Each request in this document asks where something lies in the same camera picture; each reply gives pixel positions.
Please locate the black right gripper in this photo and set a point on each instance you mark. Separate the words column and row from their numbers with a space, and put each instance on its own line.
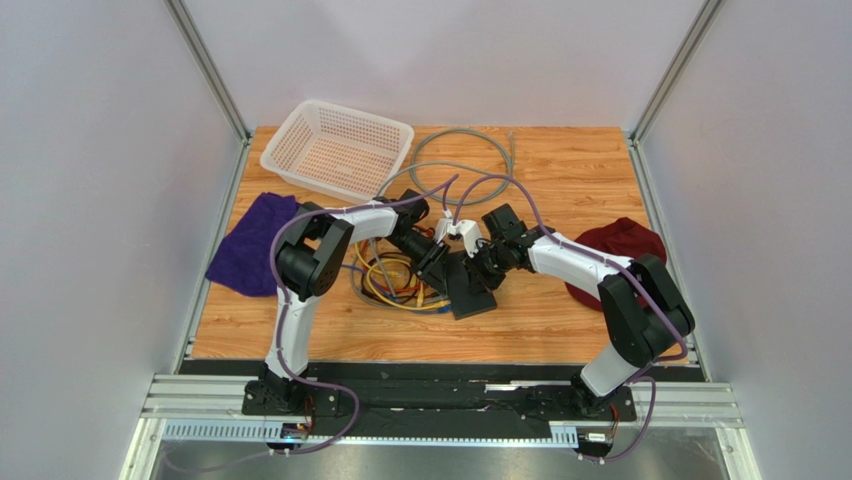
column 485, row 267

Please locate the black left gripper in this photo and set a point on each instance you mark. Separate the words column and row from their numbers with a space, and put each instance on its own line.
column 433, row 259

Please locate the black network switch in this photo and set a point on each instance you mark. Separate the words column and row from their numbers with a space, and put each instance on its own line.
column 467, row 294

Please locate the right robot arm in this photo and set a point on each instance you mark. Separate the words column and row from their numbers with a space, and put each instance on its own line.
column 644, row 311

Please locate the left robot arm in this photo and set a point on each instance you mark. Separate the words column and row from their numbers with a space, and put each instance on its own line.
column 306, row 256

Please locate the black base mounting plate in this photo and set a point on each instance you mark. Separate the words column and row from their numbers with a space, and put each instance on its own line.
column 548, row 402

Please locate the white perforated plastic basket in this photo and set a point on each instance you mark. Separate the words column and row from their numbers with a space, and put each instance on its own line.
column 337, row 151

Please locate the purple cloth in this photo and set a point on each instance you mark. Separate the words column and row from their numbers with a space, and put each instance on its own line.
column 241, row 260

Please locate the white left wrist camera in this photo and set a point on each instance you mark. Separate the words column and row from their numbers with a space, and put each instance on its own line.
column 445, row 227

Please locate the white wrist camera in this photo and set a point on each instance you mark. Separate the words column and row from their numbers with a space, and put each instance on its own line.
column 469, row 233
column 445, row 227

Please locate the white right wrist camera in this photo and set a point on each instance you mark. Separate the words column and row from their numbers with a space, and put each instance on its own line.
column 469, row 233

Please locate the aluminium frame rail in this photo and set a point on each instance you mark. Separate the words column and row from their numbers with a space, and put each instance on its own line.
column 427, row 412

